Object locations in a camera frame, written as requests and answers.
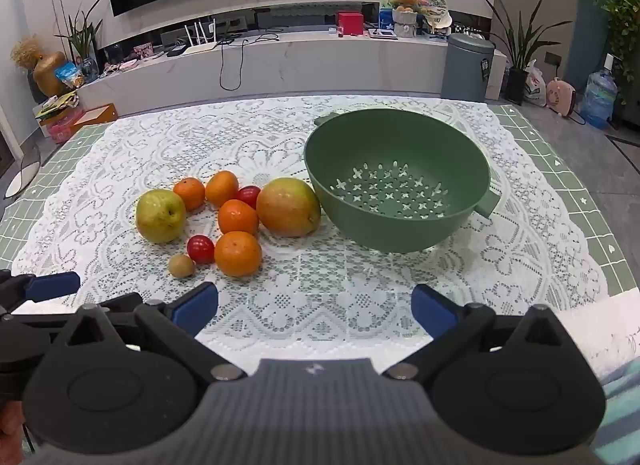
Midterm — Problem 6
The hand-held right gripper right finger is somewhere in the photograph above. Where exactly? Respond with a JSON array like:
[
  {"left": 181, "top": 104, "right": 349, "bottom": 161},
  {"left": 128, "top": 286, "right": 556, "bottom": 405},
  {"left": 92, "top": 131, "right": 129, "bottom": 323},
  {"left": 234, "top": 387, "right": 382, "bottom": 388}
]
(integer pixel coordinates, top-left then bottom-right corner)
[{"left": 384, "top": 283, "right": 589, "bottom": 381}]

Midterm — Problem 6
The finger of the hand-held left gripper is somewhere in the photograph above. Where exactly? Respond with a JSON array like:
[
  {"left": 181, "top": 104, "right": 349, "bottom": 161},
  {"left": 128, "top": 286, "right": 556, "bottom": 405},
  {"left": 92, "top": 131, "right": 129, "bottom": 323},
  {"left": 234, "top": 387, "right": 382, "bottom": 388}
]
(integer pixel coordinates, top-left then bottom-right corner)
[
  {"left": 0, "top": 293, "right": 147, "bottom": 346},
  {"left": 0, "top": 269, "right": 82, "bottom": 316}
]

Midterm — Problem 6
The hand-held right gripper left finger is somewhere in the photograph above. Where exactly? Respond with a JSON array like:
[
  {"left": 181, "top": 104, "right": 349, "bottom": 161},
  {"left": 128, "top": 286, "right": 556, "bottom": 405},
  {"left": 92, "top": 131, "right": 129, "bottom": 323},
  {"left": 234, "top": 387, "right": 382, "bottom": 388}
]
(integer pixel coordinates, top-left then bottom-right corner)
[{"left": 47, "top": 282, "right": 248, "bottom": 382}]

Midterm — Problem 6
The small brown kiwi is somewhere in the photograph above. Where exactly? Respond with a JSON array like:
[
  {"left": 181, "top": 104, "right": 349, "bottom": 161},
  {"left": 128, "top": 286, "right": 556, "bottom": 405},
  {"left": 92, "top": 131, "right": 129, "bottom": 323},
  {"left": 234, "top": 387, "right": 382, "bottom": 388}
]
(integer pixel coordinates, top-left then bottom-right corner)
[{"left": 167, "top": 253, "right": 195, "bottom": 278}]

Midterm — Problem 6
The red tomato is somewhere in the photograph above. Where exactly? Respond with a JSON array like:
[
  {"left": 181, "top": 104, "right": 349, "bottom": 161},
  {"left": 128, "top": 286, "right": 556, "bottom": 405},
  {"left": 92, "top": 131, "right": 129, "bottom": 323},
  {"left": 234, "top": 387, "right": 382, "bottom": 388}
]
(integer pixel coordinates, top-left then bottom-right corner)
[
  {"left": 235, "top": 186, "right": 262, "bottom": 210},
  {"left": 186, "top": 235, "right": 216, "bottom": 265}
]

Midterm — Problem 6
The orange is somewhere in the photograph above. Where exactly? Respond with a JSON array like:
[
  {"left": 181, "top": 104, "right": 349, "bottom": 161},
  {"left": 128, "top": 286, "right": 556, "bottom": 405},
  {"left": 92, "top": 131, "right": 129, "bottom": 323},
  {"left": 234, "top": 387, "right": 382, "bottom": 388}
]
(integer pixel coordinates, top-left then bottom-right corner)
[
  {"left": 173, "top": 178, "right": 206, "bottom": 212},
  {"left": 205, "top": 170, "right": 240, "bottom": 208},
  {"left": 214, "top": 231, "right": 263, "bottom": 278},
  {"left": 218, "top": 199, "right": 260, "bottom": 238}
]

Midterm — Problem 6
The green apple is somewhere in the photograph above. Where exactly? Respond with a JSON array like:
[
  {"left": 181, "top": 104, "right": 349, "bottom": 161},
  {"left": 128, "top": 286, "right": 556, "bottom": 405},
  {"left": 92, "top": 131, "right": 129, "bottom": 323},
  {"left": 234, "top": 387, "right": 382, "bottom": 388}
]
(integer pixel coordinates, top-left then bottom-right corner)
[{"left": 135, "top": 189, "right": 187, "bottom": 245}]

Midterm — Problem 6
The red-green mango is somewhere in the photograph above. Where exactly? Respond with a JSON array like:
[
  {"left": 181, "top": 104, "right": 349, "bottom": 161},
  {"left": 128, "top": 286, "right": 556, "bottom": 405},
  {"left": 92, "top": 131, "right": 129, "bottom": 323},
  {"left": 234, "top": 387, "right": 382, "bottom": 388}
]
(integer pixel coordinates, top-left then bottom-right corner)
[{"left": 256, "top": 178, "right": 322, "bottom": 238}]

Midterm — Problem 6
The green colander bowl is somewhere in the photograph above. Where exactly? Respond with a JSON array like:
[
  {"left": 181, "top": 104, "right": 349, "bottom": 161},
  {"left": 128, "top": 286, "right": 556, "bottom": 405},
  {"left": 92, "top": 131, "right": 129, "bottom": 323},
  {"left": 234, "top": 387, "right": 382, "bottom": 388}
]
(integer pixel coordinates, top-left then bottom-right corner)
[{"left": 304, "top": 108, "right": 502, "bottom": 253}]

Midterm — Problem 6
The person's left hand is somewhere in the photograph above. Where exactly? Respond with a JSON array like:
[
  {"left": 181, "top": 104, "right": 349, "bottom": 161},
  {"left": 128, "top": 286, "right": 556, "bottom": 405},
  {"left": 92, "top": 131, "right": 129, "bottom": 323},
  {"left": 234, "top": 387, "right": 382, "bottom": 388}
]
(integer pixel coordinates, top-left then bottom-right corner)
[{"left": 0, "top": 401, "right": 24, "bottom": 451}]

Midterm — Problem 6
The white lace tablecloth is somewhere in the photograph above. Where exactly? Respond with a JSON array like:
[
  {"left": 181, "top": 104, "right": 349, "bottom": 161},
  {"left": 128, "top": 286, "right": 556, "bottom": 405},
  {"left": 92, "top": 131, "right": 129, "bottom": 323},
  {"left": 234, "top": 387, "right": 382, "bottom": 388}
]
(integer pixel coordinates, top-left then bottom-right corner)
[{"left": 10, "top": 95, "right": 609, "bottom": 376}]

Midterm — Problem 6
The pink box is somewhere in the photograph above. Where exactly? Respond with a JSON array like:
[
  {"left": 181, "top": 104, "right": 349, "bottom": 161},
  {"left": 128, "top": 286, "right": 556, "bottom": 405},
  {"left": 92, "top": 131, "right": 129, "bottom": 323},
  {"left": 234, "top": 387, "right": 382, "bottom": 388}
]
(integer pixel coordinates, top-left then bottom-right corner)
[{"left": 44, "top": 109, "right": 87, "bottom": 144}]

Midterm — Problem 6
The orange cardboard box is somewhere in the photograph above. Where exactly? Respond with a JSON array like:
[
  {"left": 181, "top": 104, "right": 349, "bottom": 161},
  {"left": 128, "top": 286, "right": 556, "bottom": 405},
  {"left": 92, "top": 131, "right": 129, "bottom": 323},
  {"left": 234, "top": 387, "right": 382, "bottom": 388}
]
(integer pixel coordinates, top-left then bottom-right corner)
[{"left": 75, "top": 103, "right": 119, "bottom": 126}]

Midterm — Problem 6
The green grid table mat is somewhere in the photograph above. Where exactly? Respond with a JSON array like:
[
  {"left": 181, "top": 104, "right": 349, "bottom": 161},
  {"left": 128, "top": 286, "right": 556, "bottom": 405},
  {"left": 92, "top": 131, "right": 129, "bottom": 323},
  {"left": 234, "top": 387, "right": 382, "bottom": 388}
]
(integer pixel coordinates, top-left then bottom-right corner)
[{"left": 0, "top": 104, "right": 640, "bottom": 296}]

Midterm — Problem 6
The blue snack bag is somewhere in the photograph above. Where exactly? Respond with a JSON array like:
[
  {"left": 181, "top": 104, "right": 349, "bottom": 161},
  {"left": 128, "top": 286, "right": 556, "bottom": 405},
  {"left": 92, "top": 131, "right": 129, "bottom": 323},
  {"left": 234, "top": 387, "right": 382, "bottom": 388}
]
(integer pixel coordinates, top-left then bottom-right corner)
[{"left": 55, "top": 62, "right": 86, "bottom": 91}]

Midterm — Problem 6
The gold vase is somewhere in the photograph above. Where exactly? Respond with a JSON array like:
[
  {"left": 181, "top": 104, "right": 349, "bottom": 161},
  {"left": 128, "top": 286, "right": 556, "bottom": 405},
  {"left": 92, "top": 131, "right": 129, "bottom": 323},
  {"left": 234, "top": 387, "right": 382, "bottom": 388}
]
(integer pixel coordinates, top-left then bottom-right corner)
[{"left": 32, "top": 50, "right": 69, "bottom": 98}]

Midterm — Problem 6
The teal striped clothing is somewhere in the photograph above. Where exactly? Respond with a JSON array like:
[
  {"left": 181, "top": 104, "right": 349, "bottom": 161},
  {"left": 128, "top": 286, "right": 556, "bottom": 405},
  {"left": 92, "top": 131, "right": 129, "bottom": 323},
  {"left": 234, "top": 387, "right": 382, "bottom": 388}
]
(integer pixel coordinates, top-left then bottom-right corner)
[{"left": 594, "top": 359, "right": 640, "bottom": 462}]

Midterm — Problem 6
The dried flower bunch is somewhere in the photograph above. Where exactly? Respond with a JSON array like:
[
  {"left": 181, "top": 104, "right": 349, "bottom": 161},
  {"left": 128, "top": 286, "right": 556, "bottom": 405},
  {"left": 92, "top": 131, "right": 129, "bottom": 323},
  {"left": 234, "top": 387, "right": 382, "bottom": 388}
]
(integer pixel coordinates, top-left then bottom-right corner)
[{"left": 10, "top": 34, "right": 44, "bottom": 69}]

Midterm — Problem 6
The potted plant black pot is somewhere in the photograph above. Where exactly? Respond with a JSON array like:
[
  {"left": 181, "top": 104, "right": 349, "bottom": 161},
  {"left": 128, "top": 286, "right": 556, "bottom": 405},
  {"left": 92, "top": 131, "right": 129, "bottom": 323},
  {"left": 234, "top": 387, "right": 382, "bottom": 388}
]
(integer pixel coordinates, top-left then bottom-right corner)
[{"left": 481, "top": 0, "right": 572, "bottom": 106}]

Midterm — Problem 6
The grey trash can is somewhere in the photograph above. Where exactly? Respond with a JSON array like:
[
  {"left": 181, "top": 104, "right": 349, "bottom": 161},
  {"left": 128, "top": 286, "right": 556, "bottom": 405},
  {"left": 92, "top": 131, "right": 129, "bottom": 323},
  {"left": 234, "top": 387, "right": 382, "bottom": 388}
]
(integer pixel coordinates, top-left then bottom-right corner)
[{"left": 441, "top": 34, "right": 496, "bottom": 102}]

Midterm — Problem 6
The white plastic bag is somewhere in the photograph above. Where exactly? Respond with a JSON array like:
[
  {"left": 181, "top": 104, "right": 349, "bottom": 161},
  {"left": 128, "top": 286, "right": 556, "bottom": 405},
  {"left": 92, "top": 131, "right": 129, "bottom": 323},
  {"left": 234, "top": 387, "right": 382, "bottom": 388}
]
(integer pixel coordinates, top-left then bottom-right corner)
[{"left": 522, "top": 60, "right": 547, "bottom": 107}]

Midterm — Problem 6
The green plant glass vase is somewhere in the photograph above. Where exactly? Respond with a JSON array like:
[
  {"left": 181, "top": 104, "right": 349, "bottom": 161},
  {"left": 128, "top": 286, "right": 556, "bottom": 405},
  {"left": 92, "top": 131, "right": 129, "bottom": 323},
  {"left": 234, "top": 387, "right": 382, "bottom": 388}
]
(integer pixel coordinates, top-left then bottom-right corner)
[{"left": 54, "top": 0, "right": 104, "bottom": 82}]

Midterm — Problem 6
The pink heater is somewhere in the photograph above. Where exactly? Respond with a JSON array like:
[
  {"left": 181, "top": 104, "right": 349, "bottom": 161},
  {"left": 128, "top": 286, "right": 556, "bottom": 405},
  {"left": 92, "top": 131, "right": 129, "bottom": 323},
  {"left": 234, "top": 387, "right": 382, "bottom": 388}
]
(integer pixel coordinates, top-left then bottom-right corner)
[{"left": 545, "top": 77, "right": 577, "bottom": 117}]

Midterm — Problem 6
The white router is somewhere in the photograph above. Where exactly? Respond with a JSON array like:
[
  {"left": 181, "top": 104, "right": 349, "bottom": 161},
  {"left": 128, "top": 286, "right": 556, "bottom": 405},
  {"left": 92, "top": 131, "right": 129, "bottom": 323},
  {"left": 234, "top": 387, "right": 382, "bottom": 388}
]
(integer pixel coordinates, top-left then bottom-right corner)
[{"left": 186, "top": 19, "right": 219, "bottom": 55}]

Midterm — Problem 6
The white television console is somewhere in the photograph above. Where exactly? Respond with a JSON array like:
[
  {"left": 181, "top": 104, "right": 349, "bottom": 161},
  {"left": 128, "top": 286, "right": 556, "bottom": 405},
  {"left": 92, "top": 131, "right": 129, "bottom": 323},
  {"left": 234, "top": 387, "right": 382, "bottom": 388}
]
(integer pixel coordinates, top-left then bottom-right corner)
[{"left": 75, "top": 0, "right": 509, "bottom": 117}]

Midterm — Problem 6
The blue water bottle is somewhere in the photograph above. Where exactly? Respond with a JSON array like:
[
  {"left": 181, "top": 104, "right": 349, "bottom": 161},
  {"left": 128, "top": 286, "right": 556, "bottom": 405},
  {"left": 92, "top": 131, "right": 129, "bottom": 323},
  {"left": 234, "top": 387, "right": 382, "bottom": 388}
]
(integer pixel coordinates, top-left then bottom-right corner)
[{"left": 582, "top": 55, "right": 619, "bottom": 130}]

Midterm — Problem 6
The red box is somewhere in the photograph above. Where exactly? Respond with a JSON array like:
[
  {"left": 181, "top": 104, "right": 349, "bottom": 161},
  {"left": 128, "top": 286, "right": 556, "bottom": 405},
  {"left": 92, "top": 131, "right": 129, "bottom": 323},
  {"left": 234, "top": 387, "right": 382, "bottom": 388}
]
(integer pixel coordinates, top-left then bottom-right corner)
[{"left": 337, "top": 12, "right": 364, "bottom": 38}]

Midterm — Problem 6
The leafy green plant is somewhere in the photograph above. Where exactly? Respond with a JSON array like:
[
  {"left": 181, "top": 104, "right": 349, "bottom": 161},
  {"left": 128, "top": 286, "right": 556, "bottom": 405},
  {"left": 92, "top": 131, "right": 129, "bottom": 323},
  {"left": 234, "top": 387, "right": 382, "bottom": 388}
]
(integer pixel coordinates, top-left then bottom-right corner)
[{"left": 594, "top": 0, "right": 640, "bottom": 106}]

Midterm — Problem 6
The black cable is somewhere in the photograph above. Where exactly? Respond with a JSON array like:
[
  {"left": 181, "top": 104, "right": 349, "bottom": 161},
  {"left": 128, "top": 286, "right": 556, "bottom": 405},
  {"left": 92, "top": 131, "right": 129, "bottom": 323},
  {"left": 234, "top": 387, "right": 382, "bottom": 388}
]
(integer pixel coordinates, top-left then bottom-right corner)
[{"left": 219, "top": 32, "right": 279, "bottom": 91}]

